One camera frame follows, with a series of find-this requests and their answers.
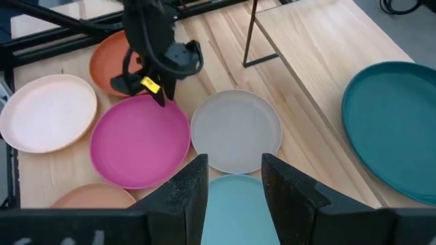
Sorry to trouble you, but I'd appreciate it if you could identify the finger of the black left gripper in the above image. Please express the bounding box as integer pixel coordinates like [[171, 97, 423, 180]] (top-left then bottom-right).
[[110, 49, 146, 97], [149, 78, 178, 108]]

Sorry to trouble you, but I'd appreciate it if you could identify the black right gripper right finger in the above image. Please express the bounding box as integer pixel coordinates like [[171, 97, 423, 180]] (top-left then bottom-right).
[[261, 152, 398, 245]]

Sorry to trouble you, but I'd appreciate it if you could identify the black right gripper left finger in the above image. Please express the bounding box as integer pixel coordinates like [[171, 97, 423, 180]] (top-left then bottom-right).
[[131, 153, 209, 245]]

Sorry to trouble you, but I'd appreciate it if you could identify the magenta plate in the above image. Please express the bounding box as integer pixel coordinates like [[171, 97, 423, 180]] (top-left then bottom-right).
[[89, 94, 191, 191]]

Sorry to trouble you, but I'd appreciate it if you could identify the grey plate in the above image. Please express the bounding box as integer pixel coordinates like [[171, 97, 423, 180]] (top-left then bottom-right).
[[189, 89, 283, 175]]

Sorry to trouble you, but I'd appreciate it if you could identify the pale pink plate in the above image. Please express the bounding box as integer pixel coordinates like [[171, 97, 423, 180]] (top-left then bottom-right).
[[0, 73, 99, 154]]

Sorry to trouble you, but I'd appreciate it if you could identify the peach plate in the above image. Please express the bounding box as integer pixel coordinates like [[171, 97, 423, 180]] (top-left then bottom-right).
[[50, 182, 137, 210]]

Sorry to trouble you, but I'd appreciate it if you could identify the yellow tag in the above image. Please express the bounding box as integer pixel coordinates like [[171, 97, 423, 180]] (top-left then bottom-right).
[[140, 76, 161, 95]]

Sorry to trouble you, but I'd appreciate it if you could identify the orange bowl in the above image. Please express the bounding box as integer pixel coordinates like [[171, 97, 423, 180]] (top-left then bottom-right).
[[89, 30, 148, 99]]

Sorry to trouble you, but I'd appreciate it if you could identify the light blue plate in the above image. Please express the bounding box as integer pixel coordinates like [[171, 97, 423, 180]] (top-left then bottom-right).
[[200, 174, 282, 245]]

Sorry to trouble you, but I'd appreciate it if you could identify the dark maroon plate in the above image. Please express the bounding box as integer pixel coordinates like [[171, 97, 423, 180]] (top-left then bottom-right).
[[341, 61, 436, 207]]

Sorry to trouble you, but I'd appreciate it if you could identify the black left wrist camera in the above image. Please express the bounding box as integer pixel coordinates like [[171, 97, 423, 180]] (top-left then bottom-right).
[[162, 39, 204, 76]]

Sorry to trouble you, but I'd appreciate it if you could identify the black metal table frame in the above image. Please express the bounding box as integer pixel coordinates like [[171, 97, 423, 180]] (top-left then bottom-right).
[[0, 0, 283, 209]]

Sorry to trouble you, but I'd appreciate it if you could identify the wooden shelf black metal frame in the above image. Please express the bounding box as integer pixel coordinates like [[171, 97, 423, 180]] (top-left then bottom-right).
[[242, 0, 436, 209]]

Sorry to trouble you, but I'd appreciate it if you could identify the black cable coil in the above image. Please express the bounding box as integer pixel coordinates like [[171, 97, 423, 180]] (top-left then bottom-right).
[[379, 0, 425, 16]]

